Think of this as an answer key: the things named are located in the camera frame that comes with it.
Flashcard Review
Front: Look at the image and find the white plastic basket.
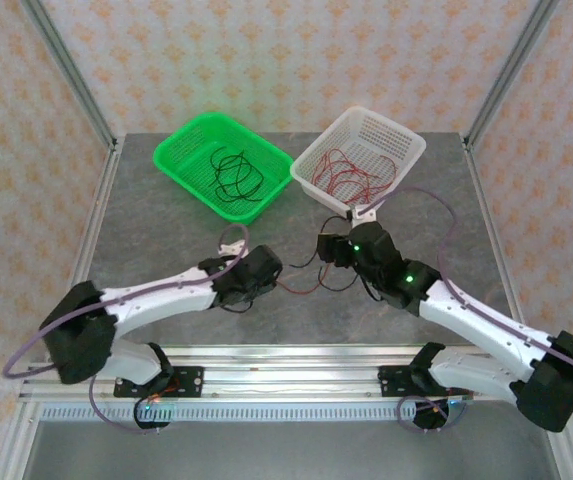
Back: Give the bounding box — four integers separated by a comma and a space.
289, 104, 429, 214

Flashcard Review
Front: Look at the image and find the green plastic basket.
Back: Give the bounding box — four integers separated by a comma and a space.
152, 111, 295, 229

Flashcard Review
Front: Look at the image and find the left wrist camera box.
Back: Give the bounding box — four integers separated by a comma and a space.
216, 238, 250, 257

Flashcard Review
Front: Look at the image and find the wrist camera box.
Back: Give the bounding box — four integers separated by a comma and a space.
216, 238, 250, 257
344, 201, 379, 225

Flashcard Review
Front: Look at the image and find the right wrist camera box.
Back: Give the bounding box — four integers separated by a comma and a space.
344, 201, 379, 225

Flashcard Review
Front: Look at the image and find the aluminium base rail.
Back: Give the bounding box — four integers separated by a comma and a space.
18, 343, 567, 402

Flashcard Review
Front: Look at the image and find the aluminium table side rail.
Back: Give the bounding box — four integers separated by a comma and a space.
462, 137, 538, 341
44, 142, 125, 321

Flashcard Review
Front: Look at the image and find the grey slotted cable duct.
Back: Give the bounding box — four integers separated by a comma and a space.
40, 402, 463, 423

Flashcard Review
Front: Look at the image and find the aluminium frame post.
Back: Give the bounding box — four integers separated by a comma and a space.
464, 0, 561, 147
19, 0, 118, 147
537, 398, 573, 480
0, 399, 43, 480

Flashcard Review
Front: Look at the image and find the aluminium lower frame post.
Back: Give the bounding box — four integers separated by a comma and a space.
537, 398, 573, 480
0, 399, 43, 480

